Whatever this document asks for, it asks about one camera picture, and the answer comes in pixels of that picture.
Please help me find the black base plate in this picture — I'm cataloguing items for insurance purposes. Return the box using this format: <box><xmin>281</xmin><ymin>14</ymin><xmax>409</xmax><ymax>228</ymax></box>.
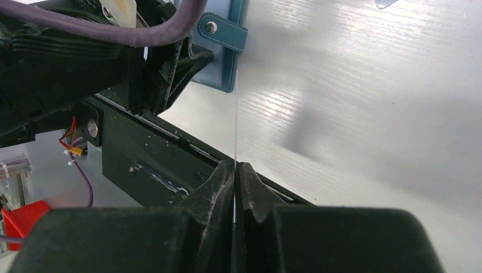
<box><xmin>75</xmin><ymin>94</ymin><xmax>313</xmax><ymax>212</ymax></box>

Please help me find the loose silver card on table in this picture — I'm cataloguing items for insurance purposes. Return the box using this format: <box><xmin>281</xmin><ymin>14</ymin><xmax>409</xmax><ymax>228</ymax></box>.
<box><xmin>375</xmin><ymin>0</ymin><xmax>397</xmax><ymax>10</ymax></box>

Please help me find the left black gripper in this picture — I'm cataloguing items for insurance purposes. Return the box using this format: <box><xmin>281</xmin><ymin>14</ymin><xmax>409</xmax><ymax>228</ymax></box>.
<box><xmin>1</xmin><ymin>15</ymin><xmax>214</xmax><ymax>147</ymax></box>

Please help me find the blue leather card holder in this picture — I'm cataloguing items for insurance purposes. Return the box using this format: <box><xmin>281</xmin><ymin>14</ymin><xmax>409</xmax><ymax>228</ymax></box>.
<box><xmin>192</xmin><ymin>0</ymin><xmax>248</xmax><ymax>93</ymax></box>

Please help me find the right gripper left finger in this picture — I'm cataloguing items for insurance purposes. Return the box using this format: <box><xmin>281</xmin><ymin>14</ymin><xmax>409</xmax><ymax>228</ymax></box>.
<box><xmin>10</xmin><ymin>161</ymin><xmax>234</xmax><ymax>272</ymax></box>

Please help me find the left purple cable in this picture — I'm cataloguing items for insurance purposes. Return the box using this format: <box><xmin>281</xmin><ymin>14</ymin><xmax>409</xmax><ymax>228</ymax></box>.
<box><xmin>0</xmin><ymin>0</ymin><xmax>209</xmax><ymax>48</ymax></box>

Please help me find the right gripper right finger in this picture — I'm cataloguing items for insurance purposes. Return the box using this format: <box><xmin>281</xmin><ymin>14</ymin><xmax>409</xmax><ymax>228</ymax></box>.
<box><xmin>235</xmin><ymin>163</ymin><xmax>443</xmax><ymax>272</ymax></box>

